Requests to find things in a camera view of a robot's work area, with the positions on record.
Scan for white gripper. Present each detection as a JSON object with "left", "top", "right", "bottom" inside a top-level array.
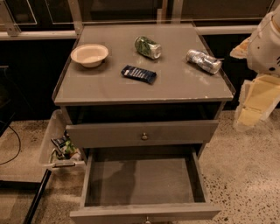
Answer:
[{"left": 229, "top": 5, "right": 280, "bottom": 131}]

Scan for grey drawer cabinet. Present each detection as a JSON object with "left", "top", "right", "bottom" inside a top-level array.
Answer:
[{"left": 52, "top": 24, "right": 236, "bottom": 224}]

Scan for round brass drawer knob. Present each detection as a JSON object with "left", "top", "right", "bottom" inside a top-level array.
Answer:
[{"left": 141, "top": 133, "right": 148, "bottom": 141}]

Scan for grey open middle drawer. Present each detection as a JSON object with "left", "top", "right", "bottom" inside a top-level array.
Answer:
[{"left": 70, "top": 147, "right": 221, "bottom": 224}]

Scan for grey upper drawer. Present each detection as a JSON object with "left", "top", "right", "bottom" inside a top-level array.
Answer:
[{"left": 66, "top": 120, "right": 218, "bottom": 149}]

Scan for silver crushed soda can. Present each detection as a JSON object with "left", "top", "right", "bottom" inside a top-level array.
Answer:
[{"left": 185, "top": 49, "right": 222, "bottom": 74}]

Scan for green crushed soda can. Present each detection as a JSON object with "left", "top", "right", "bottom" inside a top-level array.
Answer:
[{"left": 135, "top": 36, "right": 162, "bottom": 60}]

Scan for snack packets in bin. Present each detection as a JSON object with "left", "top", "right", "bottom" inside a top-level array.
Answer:
[{"left": 49, "top": 131, "right": 81, "bottom": 162}]

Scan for clear plastic side bin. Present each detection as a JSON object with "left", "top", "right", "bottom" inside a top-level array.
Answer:
[{"left": 39, "top": 109, "right": 85, "bottom": 170}]

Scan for metal railing frame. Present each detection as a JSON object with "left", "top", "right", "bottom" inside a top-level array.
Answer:
[{"left": 0, "top": 0, "right": 280, "bottom": 41}]

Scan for black cable on floor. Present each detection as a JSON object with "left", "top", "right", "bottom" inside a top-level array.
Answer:
[{"left": 0, "top": 121, "right": 22, "bottom": 166}]

